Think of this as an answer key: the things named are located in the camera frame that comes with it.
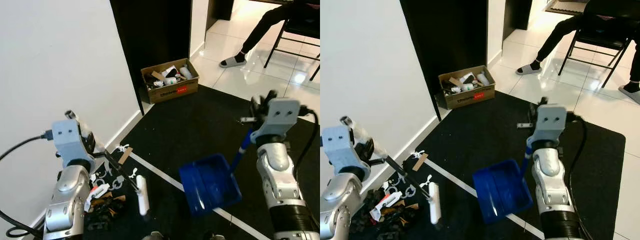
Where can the blue plastic dustpan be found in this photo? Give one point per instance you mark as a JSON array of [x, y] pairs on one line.
[[210, 182], [500, 192]]

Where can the black floor rug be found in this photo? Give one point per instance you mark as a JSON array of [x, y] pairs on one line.
[[200, 130], [490, 140]]

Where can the white plastic piece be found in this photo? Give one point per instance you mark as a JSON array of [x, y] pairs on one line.
[[426, 180], [132, 173], [121, 148], [416, 154]]

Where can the grey slipper on foot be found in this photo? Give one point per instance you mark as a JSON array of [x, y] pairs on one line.
[[527, 70], [231, 63], [630, 95]]

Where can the white plastic bottle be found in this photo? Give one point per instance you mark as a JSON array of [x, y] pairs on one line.
[[186, 72], [483, 79]]

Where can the person's black trouser leg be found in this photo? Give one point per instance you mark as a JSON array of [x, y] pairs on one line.
[[555, 42], [636, 65], [265, 25]]

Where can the white cup with green mark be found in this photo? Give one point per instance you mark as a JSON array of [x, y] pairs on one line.
[[468, 87], [171, 80]]

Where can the black metal folding chair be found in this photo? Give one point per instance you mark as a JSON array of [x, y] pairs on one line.
[[600, 35], [300, 29]]

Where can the brown cardboard box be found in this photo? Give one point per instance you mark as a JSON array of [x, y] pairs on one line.
[[460, 101], [165, 95]]

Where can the black furniture base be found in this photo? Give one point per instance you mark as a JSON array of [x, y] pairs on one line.
[[222, 9], [517, 12]]

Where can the grey left robot leg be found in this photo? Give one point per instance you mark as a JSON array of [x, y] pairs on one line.
[[152, 236]]

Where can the grey robot leg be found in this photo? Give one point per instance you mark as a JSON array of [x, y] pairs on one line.
[[152, 236], [212, 236]]

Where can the grey doormat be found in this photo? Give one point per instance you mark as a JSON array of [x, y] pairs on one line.
[[565, 7]]

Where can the grey right robot leg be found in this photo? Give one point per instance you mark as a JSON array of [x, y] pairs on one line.
[[212, 236]]

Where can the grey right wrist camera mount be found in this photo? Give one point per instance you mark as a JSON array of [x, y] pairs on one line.
[[550, 122], [282, 115]]

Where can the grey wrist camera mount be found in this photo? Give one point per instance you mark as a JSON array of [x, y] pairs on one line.
[[67, 140], [550, 122], [337, 147], [282, 115]]

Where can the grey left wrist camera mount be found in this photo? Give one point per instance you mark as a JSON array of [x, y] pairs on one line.
[[337, 147], [67, 140]]

